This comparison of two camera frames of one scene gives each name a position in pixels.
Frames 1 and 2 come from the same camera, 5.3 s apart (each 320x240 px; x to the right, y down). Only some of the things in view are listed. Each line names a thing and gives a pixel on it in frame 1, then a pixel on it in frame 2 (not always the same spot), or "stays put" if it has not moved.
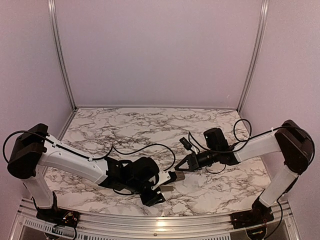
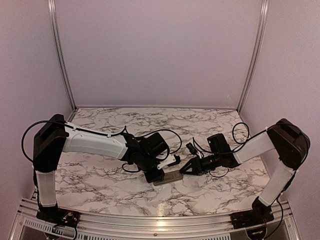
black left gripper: [152, 199] → [151, 177]
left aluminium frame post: [52, 10] stays put
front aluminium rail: [25, 225] stays put
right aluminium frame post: [257, 54] stays put
